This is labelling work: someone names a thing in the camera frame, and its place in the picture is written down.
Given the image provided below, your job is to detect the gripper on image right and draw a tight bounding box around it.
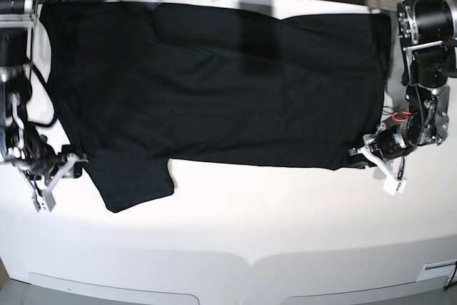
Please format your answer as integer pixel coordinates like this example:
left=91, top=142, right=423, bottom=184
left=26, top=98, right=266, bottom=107
left=371, top=119, right=420, bottom=159

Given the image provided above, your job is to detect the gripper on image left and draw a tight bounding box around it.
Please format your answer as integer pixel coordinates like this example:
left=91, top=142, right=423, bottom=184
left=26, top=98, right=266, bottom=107
left=6, top=133, right=63, bottom=180

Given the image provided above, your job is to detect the black T-shirt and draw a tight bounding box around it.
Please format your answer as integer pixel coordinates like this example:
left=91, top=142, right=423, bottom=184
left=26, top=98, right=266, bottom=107
left=40, top=1, right=391, bottom=213

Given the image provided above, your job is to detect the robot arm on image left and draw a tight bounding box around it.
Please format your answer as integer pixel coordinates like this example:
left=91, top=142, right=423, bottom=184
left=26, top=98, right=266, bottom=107
left=1, top=0, right=62, bottom=181

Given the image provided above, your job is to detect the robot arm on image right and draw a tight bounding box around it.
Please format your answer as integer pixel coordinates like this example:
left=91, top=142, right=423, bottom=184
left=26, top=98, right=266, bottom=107
left=373, top=0, right=456, bottom=160

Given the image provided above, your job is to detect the black cable at table edge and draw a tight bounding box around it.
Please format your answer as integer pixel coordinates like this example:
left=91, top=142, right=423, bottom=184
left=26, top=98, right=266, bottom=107
left=443, top=261, right=457, bottom=291

